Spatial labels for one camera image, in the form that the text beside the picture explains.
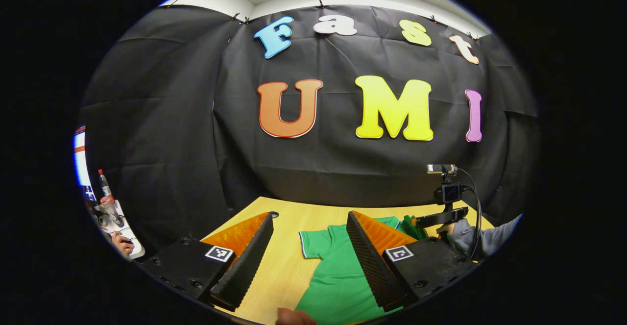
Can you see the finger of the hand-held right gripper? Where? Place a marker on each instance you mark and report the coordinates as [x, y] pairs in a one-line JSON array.
[[428, 219]]

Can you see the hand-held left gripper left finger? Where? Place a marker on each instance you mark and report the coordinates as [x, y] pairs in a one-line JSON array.
[[250, 261]]

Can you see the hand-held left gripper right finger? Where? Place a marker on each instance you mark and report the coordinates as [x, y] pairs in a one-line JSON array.
[[370, 261]]

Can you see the green T-shirt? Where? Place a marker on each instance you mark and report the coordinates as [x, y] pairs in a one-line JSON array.
[[338, 276]]

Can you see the white side table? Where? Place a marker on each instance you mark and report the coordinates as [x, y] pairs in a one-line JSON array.
[[125, 229]]

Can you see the clear plastic cup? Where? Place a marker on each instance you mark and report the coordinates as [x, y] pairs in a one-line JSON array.
[[110, 211]]

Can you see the black backdrop cloth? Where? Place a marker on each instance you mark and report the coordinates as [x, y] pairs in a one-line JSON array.
[[196, 119]]

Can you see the clear bottle red cap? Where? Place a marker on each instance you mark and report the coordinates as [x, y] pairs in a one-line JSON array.
[[104, 185]]

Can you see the bright display screen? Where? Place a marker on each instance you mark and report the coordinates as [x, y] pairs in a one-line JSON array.
[[81, 163]]

